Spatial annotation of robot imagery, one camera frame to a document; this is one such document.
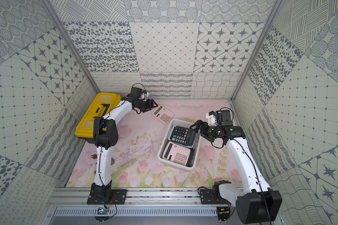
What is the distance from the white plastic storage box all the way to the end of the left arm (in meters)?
0.21

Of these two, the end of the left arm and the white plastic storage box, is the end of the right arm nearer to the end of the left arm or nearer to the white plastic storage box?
the white plastic storage box

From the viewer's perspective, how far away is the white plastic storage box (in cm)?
78

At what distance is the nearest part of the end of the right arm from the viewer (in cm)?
52
